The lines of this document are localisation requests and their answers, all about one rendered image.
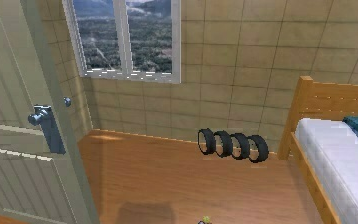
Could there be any wooden bed with white mattress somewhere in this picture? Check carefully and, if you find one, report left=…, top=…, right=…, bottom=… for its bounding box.
left=277, top=75, right=358, bottom=224

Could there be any pale green room door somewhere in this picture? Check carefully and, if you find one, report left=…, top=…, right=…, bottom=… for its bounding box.
left=0, top=0, right=101, bottom=224

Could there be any blue-grey door handle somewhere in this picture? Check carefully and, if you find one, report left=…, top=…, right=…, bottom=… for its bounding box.
left=27, top=96, right=72, bottom=155

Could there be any black ring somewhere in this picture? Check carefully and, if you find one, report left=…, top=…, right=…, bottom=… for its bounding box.
left=213, top=130, right=234, bottom=159
left=197, top=128, right=217, bottom=156
left=230, top=132, right=251, bottom=161
left=247, top=134, right=270, bottom=164

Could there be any white framed window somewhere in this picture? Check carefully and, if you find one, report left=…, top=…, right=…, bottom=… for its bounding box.
left=62, top=0, right=182, bottom=85

